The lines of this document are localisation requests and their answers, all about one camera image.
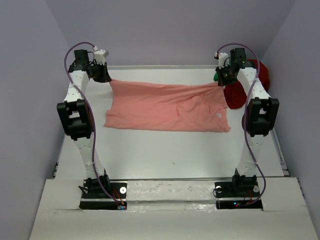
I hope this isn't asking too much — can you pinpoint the red t shirt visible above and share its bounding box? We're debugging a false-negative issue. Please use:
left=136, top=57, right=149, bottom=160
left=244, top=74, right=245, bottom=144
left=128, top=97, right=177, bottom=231
left=223, top=61, right=270, bottom=110

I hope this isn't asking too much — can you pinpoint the pink t shirt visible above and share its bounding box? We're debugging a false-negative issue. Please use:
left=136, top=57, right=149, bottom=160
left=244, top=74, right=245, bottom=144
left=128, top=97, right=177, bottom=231
left=104, top=79, right=231, bottom=133

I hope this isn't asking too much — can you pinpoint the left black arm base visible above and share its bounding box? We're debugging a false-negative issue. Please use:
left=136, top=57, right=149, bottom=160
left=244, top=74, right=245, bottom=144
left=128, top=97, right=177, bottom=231
left=78, top=180, right=128, bottom=211

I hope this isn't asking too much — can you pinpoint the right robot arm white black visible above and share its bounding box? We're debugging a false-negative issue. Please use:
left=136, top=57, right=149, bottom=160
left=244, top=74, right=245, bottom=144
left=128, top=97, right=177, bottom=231
left=213, top=48, right=280, bottom=199

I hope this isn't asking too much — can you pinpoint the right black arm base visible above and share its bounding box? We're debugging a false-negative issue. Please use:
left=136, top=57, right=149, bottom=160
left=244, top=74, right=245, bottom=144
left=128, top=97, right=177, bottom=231
left=212, top=181, right=263, bottom=210

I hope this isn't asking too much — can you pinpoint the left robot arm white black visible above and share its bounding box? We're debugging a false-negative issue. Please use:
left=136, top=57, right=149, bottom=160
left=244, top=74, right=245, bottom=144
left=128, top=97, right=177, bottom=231
left=56, top=47, right=112, bottom=198

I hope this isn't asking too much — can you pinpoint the green t shirt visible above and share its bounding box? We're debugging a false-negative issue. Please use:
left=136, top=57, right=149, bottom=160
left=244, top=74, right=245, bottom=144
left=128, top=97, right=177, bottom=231
left=213, top=72, right=219, bottom=82

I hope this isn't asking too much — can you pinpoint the aluminium back rail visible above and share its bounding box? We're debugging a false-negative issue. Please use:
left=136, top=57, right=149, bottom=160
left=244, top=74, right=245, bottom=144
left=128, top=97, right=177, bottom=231
left=108, top=65, right=217, bottom=70

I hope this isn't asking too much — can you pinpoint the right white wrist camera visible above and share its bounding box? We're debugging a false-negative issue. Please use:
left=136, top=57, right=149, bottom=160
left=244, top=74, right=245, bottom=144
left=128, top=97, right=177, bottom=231
left=214, top=52, right=230, bottom=69

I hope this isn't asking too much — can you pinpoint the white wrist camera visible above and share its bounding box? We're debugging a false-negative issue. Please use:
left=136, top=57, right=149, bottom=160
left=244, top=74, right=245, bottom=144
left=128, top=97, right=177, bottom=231
left=214, top=52, right=230, bottom=69
left=93, top=46, right=109, bottom=66

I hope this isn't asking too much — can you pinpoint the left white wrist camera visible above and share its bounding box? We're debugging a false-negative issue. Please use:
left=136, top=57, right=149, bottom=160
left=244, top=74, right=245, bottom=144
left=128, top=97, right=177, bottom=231
left=93, top=46, right=109, bottom=66

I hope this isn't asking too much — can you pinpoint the aluminium left side rail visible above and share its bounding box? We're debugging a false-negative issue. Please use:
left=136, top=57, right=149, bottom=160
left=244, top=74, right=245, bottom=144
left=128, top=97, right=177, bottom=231
left=51, top=160, right=59, bottom=180

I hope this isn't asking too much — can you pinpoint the aluminium front rail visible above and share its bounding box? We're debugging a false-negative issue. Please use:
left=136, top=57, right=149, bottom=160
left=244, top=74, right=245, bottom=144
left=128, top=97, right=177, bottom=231
left=110, top=176, right=232, bottom=181

